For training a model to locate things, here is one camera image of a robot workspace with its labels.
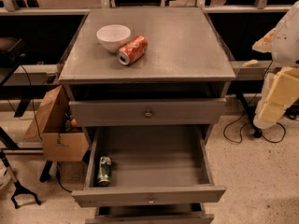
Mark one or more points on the brown cardboard box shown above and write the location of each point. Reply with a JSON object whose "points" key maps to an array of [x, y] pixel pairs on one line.
{"points": [[49, 124]]}

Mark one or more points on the grey top drawer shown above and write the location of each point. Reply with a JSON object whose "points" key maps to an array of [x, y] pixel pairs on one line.
{"points": [[147, 112]]}

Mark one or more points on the black stand leg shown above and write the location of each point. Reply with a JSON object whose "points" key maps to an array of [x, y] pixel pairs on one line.
{"points": [[19, 188]]}

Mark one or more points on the grey drawer cabinet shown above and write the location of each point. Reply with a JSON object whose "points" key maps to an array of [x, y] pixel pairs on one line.
{"points": [[184, 60]]}

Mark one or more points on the grey open middle drawer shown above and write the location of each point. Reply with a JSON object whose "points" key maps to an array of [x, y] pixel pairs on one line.
{"points": [[151, 165]]}

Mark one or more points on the white ceramic bowl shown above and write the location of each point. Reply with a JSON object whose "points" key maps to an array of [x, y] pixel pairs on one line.
{"points": [[114, 36]]}

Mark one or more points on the orange soda can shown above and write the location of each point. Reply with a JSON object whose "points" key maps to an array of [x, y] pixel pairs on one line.
{"points": [[133, 50]]}

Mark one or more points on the black table leg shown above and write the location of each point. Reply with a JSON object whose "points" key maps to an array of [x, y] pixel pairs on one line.
{"points": [[257, 131]]}

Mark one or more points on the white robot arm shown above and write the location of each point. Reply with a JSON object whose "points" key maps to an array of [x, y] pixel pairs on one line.
{"points": [[280, 90]]}

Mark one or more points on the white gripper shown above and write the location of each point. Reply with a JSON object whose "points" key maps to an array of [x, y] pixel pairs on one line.
{"points": [[287, 44]]}

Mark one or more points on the green can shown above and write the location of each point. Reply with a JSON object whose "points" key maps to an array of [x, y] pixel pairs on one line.
{"points": [[104, 172]]}

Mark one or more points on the grey bottom drawer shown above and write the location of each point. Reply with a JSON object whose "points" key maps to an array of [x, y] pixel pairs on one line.
{"points": [[192, 213]]}

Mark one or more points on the cream foam scrap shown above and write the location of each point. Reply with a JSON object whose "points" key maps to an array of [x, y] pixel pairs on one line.
{"points": [[250, 63]]}

